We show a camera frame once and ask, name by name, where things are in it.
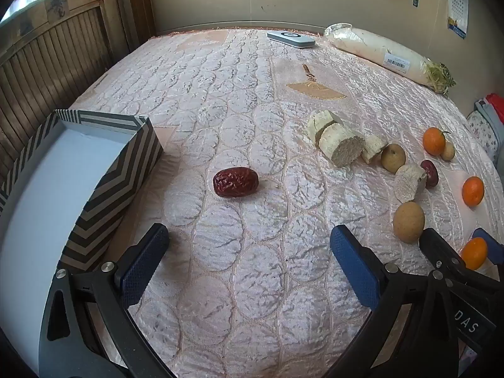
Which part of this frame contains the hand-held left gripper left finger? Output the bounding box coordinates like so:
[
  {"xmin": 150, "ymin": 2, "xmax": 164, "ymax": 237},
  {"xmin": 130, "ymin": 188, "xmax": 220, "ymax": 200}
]
[{"xmin": 38, "ymin": 223, "xmax": 176, "ymax": 378}]

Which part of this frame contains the flat white device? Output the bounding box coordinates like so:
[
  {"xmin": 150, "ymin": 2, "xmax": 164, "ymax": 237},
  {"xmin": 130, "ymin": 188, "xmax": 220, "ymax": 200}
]
[{"xmin": 266, "ymin": 30, "xmax": 317, "ymax": 49}]

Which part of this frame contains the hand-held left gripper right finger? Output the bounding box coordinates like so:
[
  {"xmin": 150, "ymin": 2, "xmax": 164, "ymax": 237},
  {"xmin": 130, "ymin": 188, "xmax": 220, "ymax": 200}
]
[{"xmin": 323, "ymin": 224, "xmax": 469, "ymax": 378}]

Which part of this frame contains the wrapped white daikon radish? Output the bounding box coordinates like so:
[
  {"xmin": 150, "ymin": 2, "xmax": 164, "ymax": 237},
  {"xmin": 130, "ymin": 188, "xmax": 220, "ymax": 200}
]
[{"xmin": 324, "ymin": 23, "xmax": 457, "ymax": 95}]

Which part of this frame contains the large round brown fruit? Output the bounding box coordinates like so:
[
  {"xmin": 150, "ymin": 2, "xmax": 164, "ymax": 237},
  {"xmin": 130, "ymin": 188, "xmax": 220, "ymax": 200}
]
[{"xmin": 392, "ymin": 201, "xmax": 426, "ymax": 243}]

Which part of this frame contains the striped cardboard box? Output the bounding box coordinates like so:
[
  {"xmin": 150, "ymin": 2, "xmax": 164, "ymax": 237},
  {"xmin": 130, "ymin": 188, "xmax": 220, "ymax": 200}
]
[{"xmin": 0, "ymin": 109, "xmax": 164, "ymax": 378}]

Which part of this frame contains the wooden slatted panel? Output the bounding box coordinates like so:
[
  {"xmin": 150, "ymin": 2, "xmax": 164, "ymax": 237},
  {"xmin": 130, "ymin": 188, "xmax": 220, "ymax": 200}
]
[{"xmin": 0, "ymin": 2, "xmax": 119, "ymax": 178}]

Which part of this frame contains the wall calendar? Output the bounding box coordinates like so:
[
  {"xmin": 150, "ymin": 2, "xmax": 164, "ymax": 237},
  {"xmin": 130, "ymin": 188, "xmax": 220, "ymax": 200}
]
[{"xmin": 447, "ymin": 0, "xmax": 470, "ymax": 40}]

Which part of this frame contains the orange mandarin with stem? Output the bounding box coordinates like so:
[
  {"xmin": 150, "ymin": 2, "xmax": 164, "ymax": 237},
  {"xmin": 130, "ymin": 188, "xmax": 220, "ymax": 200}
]
[{"xmin": 423, "ymin": 127, "xmax": 447, "ymax": 157}]

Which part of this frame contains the white corn cob piece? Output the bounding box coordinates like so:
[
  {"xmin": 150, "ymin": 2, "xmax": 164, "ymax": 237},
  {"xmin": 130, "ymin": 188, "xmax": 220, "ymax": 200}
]
[
  {"xmin": 361, "ymin": 135, "xmax": 389, "ymax": 165},
  {"xmin": 394, "ymin": 164, "xmax": 427, "ymax": 203},
  {"xmin": 318, "ymin": 123, "xmax": 365, "ymax": 167},
  {"xmin": 315, "ymin": 110, "xmax": 344, "ymax": 135},
  {"xmin": 307, "ymin": 111, "xmax": 327, "ymax": 143}
]

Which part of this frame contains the brown fruit with stem mark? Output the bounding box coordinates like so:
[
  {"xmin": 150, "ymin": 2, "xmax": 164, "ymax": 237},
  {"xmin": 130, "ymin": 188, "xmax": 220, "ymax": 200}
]
[{"xmin": 380, "ymin": 143, "xmax": 406, "ymax": 174}]

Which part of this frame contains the red cloth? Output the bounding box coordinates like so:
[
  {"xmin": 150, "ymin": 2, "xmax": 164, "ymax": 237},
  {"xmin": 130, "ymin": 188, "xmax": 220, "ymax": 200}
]
[{"xmin": 484, "ymin": 93, "xmax": 504, "ymax": 123}]

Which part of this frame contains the floral cloth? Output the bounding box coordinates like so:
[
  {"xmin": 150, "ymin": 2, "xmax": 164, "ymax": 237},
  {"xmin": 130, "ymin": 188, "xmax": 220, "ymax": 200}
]
[{"xmin": 466, "ymin": 108, "xmax": 504, "ymax": 163}]

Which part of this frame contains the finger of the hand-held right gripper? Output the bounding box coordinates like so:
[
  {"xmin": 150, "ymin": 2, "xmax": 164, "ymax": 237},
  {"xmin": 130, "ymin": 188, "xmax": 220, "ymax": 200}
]
[
  {"xmin": 418, "ymin": 227, "xmax": 467, "ymax": 275},
  {"xmin": 473, "ymin": 227, "xmax": 504, "ymax": 265}
]

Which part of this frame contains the red jujube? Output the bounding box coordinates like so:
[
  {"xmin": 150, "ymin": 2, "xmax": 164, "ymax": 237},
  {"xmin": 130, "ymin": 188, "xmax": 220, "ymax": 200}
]
[
  {"xmin": 213, "ymin": 167, "xmax": 259, "ymax": 198},
  {"xmin": 420, "ymin": 159, "xmax": 439, "ymax": 188}
]

